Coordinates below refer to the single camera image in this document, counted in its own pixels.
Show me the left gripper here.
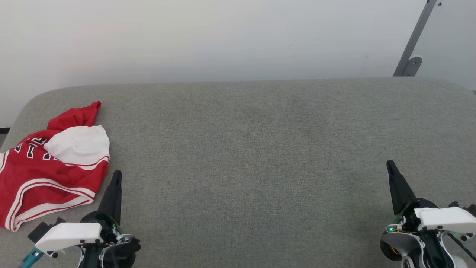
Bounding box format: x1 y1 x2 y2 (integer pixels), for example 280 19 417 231
80 170 142 268

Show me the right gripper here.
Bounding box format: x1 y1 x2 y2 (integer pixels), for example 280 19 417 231
380 160 470 268

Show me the red white basketball jersey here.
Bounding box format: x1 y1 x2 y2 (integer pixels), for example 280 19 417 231
0 101 110 232

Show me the grey fabric sofa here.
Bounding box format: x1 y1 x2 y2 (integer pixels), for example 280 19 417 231
0 77 476 268

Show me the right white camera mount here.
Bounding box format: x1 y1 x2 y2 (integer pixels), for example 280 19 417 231
414 207 476 235

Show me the right black camera cable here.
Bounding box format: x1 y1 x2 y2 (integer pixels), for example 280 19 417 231
446 232 476 262

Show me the left teal cable connector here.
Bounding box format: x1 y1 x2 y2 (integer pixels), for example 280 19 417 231
20 248 45 268

